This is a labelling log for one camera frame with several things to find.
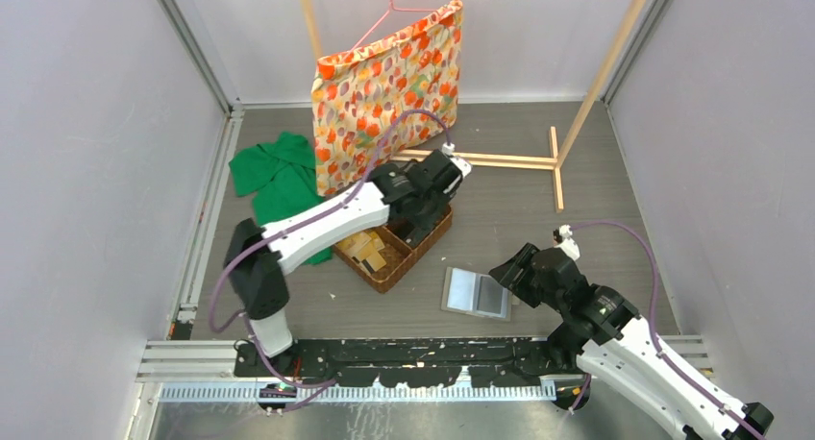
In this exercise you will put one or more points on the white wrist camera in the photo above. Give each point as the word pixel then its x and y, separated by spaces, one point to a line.
pixel 563 240
pixel 462 164

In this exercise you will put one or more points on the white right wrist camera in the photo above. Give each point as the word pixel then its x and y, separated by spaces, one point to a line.
pixel 563 240

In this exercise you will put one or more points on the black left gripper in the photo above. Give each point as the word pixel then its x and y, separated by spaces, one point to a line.
pixel 425 223

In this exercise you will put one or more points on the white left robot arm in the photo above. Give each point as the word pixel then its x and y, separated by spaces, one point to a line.
pixel 260 257

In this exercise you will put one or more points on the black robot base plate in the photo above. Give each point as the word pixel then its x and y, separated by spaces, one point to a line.
pixel 427 362

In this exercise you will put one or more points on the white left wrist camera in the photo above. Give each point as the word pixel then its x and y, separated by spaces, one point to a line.
pixel 462 164

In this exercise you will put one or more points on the gold cards in basket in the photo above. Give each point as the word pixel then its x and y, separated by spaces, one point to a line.
pixel 364 250

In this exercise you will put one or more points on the brown wicker basket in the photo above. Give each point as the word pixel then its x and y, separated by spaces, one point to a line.
pixel 399 257

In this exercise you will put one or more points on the pink wire hanger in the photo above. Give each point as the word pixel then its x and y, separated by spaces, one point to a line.
pixel 392 9

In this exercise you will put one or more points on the floral orange fabric bag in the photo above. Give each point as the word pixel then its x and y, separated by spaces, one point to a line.
pixel 394 93

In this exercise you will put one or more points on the green cloth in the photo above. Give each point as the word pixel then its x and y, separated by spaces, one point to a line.
pixel 279 176

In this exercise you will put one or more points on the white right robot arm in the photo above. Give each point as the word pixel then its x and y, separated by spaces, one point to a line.
pixel 604 335

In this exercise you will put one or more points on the perforated metal rail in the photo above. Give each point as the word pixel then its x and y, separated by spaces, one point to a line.
pixel 267 391

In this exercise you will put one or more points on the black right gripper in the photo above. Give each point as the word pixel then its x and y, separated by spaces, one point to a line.
pixel 506 273

